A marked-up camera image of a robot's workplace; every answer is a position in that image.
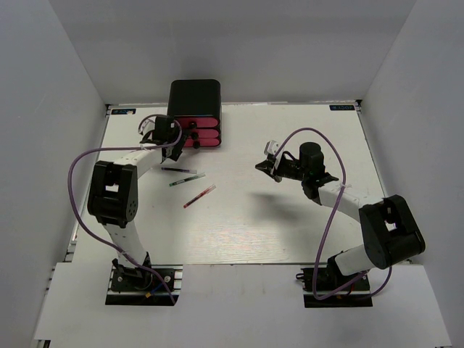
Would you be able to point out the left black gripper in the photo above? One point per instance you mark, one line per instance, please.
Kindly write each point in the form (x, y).
(180, 137)

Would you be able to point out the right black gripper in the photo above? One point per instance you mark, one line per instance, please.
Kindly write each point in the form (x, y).
(267, 166)

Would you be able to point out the pink top drawer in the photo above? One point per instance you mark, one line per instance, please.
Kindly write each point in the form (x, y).
(199, 121)

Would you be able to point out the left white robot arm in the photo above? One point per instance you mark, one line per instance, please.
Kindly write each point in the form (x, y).
(113, 196)

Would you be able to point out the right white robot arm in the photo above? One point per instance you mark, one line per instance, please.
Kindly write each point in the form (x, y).
(390, 233)

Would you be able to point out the pink bottom drawer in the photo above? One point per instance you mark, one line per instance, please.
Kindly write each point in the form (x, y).
(201, 143)

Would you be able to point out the purple gel pen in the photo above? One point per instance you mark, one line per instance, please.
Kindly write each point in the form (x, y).
(179, 170)

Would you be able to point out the black drawer cabinet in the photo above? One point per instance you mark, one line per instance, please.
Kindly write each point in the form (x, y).
(197, 97)

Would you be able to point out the green gel pen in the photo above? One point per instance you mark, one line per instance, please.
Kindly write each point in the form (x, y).
(186, 180)

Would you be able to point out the red gel pen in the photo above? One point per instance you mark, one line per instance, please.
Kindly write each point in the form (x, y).
(199, 196)

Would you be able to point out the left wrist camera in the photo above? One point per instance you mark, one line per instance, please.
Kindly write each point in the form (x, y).
(146, 125)

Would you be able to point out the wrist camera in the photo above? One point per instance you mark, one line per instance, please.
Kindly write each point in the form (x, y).
(146, 125)
(273, 152)

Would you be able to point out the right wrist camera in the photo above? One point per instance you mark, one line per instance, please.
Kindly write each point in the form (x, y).
(273, 152)

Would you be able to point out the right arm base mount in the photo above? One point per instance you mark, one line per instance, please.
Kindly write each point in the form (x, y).
(352, 296)

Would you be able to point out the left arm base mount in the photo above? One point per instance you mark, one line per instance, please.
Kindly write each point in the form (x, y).
(125, 290)

